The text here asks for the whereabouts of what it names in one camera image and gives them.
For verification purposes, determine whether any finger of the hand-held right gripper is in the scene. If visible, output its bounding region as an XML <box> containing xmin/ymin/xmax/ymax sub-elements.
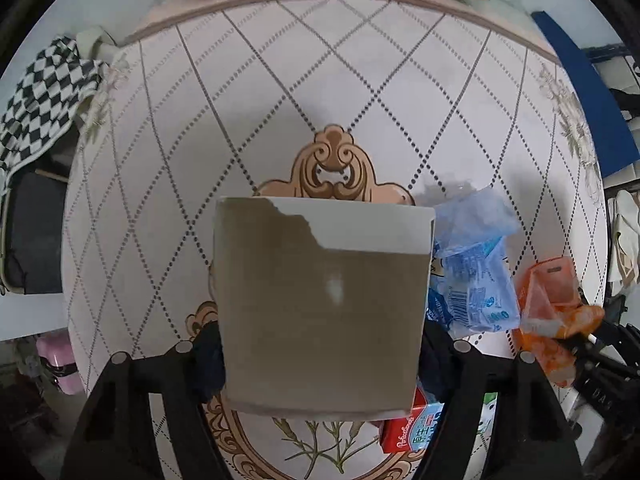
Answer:
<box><xmin>562</xmin><ymin>317</ymin><xmax>640</xmax><ymax>366</ymax></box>

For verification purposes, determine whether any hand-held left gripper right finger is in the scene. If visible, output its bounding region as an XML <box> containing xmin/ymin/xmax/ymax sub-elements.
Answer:
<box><xmin>412</xmin><ymin>320</ymin><xmax>583</xmax><ymax>480</ymax></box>

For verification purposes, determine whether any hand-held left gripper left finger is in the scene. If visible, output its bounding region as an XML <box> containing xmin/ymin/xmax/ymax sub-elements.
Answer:
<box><xmin>60</xmin><ymin>320</ymin><xmax>236</xmax><ymax>480</ymax></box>

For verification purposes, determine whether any orange plastic bag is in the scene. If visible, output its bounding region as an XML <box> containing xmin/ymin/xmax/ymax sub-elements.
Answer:
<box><xmin>512</xmin><ymin>256</ymin><xmax>606</xmax><ymax>388</ymax></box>

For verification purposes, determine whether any white cardboard medicine box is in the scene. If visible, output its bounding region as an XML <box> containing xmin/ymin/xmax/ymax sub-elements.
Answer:
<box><xmin>212</xmin><ymin>196</ymin><xmax>436</xmax><ymax>422</ymax></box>

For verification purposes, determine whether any red and blue milk carton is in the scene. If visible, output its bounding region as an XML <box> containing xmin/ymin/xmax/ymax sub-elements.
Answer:
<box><xmin>377</xmin><ymin>390</ymin><xmax>446</xmax><ymax>461</ymax></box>

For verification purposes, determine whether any blue tissue packet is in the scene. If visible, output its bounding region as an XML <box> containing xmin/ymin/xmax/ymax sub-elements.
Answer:
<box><xmin>427</xmin><ymin>185</ymin><xmax>522</xmax><ymax>338</ymax></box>

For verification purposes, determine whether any beige cloth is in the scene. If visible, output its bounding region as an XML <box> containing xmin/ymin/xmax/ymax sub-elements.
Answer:
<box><xmin>612</xmin><ymin>190</ymin><xmax>640</xmax><ymax>281</ymax></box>

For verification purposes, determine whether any pink plastic toy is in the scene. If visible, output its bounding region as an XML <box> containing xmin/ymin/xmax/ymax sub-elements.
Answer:
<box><xmin>35</xmin><ymin>335</ymin><xmax>83</xmax><ymax>396</ymax></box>

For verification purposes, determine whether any blue board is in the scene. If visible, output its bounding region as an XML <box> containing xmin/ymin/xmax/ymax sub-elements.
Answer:
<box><xmin>531</xmin><ymin>10</ymin><xmax>640</xmax><ymax>178</ymax></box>

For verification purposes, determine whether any floral diamond pattern tablecloth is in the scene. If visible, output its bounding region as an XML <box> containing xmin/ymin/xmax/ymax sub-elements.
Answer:
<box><xmin>60</xmin><ymin>0</ymin><xmax>608</xmax><ymax>480</ymax></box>

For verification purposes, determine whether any black and white checkered cloth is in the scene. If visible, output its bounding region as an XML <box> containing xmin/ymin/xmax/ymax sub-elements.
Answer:
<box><xmin>0</xmin><ymin>35</ymin><xmax>108</xmax><ymax>171</ymax></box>

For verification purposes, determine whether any white tote bag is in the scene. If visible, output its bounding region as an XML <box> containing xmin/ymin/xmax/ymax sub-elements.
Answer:
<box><xmin>75</xmin><ymin>27</ymin><xmax>126</xmax><ymax>61</ymax></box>

